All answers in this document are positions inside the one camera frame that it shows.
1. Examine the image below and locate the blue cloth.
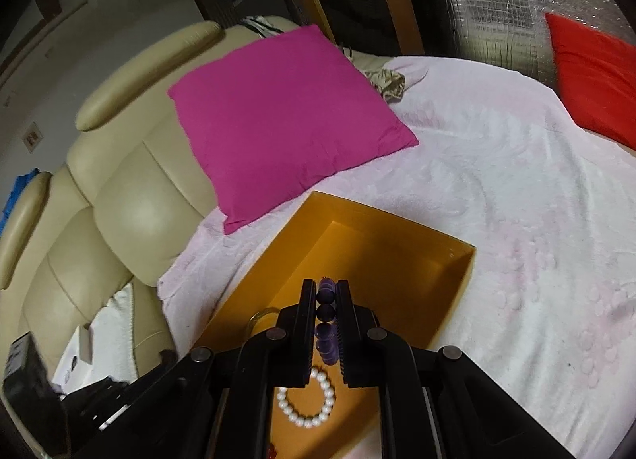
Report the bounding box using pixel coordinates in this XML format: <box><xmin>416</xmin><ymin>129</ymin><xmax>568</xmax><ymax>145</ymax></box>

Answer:
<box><xmin>0</xmin><ymin>168</ymin><xmax>38</xmax><ymax>231</ymax></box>

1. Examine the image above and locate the orange box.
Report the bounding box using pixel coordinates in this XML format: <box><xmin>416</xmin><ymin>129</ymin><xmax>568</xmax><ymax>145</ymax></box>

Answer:
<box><xmin>191</xmin><ymin>191</ymin><xmax>478</xmax><ymax>459</ymax></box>

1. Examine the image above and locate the black and white striped cloth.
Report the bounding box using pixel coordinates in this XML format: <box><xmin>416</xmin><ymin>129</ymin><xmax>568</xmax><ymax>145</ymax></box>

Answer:
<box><xmin>238</xmin><ymin>16</ymin><xmax>284</xmax><ymax>37</ymax></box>

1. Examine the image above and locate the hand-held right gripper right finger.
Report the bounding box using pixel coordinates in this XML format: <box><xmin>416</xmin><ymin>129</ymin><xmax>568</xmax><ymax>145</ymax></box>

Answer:
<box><xmin>338</xmin><ymin>280</ymin><xmax>572</xmax><ymax>459</ymax></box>

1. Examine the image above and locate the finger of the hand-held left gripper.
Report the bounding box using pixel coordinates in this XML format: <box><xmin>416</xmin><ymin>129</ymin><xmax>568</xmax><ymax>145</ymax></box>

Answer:
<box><xmin>62</xmin><ymin>351</ymin><xmax>176</xmax><ymax>440</ymax></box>

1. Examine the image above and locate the red pillow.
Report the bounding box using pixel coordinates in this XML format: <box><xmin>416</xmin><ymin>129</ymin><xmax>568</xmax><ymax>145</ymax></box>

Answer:
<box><xmin>544</xmin><ymin>12</ymin><xmax>636</xmax><ymax>151</ymax></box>

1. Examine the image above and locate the wall socket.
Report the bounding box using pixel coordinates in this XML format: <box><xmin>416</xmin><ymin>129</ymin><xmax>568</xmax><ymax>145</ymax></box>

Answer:
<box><xmin>22</xmin><ymin>124</ymin><xmax>43</xmax><ymax>152</ymax></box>

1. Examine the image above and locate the translucent bangle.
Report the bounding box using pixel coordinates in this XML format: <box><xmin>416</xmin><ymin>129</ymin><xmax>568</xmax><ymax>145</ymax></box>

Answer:
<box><xmin>247</xmin><ymin>307</ymin><xmax>280</xmax><ymax>337</ymax></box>

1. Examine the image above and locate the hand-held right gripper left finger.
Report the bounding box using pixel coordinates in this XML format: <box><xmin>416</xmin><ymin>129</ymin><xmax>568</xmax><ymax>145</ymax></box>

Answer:
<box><xmin>74</xmin><ymin>280</ymin><xmax>317</xmax><ymax>459</ymax></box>

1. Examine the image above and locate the pale pink fleece blanket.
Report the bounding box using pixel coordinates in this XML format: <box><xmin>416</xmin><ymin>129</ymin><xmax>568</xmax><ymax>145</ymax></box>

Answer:
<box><xmin>158</xmin><ymin>56</ymin><xmax>636</xmax><ymax>459</ymax></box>

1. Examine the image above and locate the patterned crumpled cloth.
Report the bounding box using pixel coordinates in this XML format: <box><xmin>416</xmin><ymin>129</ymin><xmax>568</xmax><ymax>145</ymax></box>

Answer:
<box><xmin>363</xmin><ymin>68</ymin><xmax>405</xmax><ymax>103</ymax></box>

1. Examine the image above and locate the beige leather sofa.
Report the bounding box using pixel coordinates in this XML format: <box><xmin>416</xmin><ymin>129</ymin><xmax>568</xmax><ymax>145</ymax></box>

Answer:
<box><xmin>0</xmin><ymin>16</ymin><xmax>393</xmax><ymax>445</ymax></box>

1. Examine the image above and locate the white pearl bead bracelet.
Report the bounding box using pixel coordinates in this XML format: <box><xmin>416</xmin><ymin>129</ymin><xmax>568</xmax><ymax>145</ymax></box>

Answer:
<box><xmin>275</xmin><ymin>366</ymin><xmax>336</xmax><ymax>429</ymax></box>

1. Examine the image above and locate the white cardboard box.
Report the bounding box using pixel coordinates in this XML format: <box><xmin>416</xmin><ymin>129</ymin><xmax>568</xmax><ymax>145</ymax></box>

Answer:
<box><xmin>52</xmin><ymin>322</ymin><xmax>100</xmax><ymax>390</ymax></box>

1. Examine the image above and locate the purple bead bracelet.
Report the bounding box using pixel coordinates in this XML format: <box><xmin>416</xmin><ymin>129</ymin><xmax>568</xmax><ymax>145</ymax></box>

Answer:
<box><xmin>316</xmin><ymin>277</ymin><xmax>341</xmax><ymax>365</ymax></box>

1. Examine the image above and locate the magenta pillow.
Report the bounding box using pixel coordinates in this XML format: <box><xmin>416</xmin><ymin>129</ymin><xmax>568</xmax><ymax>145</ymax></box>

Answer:
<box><xmin>167</xmin><ymin>24</ymin><xmax>419</xmax><ymax>235</ymax></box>

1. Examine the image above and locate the white towel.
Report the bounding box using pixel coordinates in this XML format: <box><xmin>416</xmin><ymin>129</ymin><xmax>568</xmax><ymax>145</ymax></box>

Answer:
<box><xmin>89</xmin><ymin>283</ymin><xmax>137</xmax><ymax>383</ymax></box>

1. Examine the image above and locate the silver foil insulation mat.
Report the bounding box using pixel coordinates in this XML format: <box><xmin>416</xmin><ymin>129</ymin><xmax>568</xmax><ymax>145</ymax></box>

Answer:
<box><xmin>422</xmin><ymin>0</ymin><xmax>632</xmax><ymax>92</ymax></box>

